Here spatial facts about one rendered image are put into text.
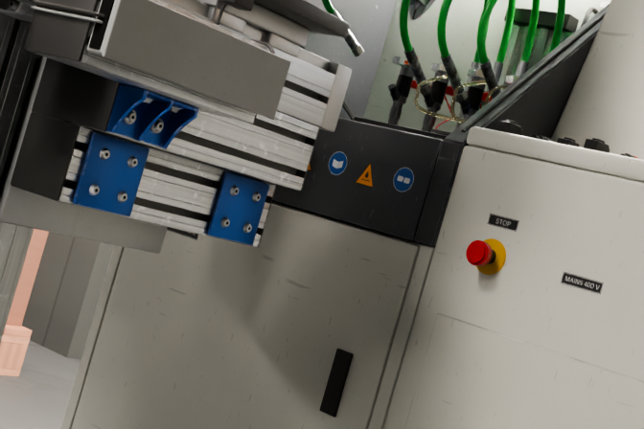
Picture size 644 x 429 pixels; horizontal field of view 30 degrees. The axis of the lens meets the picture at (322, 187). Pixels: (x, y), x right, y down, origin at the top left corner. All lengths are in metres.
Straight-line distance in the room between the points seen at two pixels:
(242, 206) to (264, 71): 0.30
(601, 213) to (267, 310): 0.60
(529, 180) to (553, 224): 0.08
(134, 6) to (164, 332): 1.03
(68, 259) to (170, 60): 3.53
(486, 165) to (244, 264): 0.48
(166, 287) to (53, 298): 2.64
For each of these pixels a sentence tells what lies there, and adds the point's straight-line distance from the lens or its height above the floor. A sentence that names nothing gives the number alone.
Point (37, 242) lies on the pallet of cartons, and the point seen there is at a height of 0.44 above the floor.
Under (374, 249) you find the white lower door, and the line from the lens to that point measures 1.85.
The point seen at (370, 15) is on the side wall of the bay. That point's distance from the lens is 2.60.
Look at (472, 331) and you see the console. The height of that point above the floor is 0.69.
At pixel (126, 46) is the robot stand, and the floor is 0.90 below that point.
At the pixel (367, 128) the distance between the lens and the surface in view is 1.91.
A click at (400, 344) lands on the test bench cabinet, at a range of 1.80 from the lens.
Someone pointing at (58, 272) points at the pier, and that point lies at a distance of 4.77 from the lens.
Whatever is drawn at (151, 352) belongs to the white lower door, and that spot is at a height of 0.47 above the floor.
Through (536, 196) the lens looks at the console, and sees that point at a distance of 1.71.
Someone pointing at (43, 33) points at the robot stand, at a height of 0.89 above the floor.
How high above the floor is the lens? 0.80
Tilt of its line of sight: 1 degrees up
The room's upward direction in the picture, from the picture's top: 16 degrees clockwise
